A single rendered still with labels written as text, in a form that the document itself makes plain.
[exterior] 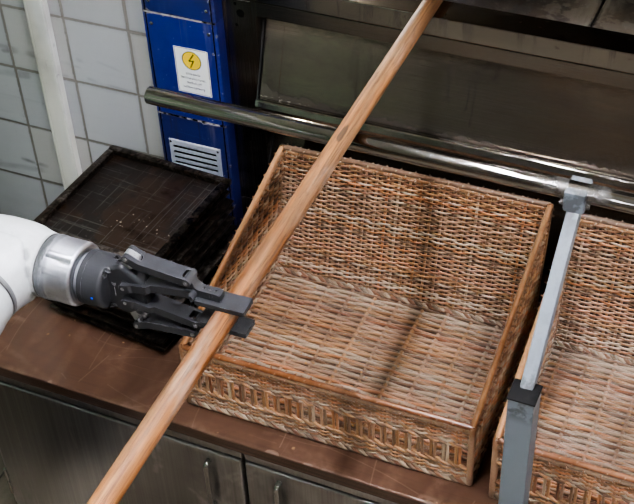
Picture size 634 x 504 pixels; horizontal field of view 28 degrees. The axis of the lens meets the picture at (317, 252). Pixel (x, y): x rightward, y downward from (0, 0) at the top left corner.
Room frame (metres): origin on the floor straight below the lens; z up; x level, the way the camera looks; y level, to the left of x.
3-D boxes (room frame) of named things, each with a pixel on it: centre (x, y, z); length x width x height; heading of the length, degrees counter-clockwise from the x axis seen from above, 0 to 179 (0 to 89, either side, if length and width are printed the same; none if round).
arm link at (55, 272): (1.26, 0.33, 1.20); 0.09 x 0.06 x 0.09; 156
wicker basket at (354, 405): (1.67, -0.09, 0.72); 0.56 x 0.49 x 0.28; 65
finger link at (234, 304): (1.17, 0.12, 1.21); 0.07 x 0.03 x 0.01; 66
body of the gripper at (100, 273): (1.23, 0.26, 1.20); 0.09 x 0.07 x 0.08; 66
